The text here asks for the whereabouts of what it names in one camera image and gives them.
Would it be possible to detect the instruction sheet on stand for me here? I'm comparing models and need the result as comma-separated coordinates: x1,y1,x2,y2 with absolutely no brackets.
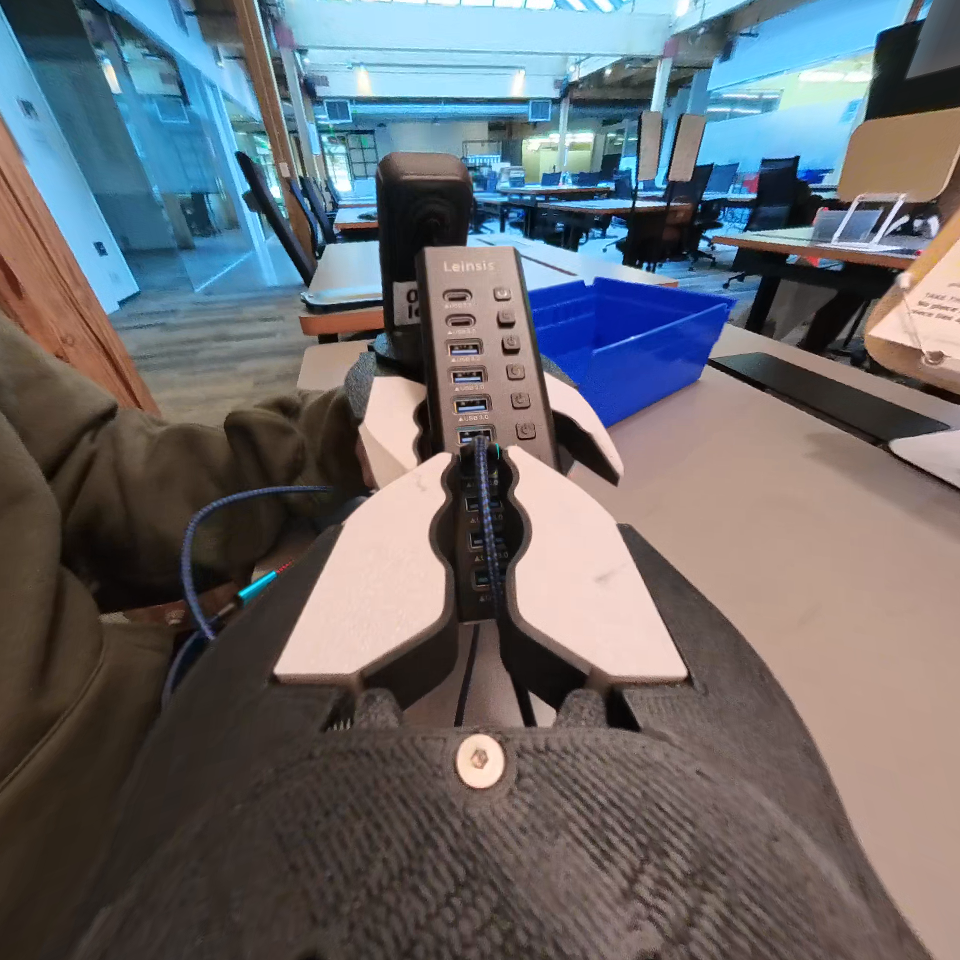
862,217,960,396

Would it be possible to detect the black multi-port hub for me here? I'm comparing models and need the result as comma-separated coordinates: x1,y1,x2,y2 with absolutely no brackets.
414,246,561,625

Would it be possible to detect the wooden background desk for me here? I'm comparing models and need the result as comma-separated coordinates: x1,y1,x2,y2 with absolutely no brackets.
711,223,925,354

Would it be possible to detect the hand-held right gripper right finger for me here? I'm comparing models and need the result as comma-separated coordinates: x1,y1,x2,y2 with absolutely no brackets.
498,447,690,711

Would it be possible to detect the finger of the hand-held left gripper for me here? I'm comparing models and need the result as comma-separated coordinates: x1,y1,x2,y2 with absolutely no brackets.
356,375,435,490
540,371,625,486

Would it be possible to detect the black hub cable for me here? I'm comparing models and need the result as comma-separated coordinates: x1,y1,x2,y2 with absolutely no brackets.
452,622,540,730

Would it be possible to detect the black monitor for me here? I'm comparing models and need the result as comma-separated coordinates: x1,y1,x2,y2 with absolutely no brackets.
864,18,960,123

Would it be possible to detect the blue braided cable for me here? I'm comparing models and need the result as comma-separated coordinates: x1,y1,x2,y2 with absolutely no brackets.
159,435,505,702

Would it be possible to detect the person's green hoodie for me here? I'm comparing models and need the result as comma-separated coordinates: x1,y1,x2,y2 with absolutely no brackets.
0,585,189,954

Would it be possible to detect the person's left forearm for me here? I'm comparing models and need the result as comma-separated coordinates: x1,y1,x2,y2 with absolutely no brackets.
0,315,370,609

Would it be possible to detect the clear acrylic stand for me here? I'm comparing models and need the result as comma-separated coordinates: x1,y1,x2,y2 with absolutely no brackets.
813,193,912,247

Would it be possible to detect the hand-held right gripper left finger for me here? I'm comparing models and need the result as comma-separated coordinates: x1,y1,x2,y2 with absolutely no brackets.
273,450,461,710

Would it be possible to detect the black desk cable cover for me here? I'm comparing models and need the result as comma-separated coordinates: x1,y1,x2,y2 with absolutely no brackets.
707,351,952,449

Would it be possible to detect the white monitor stand base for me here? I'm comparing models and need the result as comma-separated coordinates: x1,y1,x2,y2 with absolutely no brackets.
887,427,960,490

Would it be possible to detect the grey desk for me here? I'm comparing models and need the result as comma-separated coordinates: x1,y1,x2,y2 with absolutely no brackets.
296,322,960,960

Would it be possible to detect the cardboard sign board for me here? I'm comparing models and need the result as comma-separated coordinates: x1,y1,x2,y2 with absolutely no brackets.
836,107,960,205

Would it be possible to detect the blue plastic bin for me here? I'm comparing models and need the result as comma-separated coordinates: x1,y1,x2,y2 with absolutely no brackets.
527,276,738,429

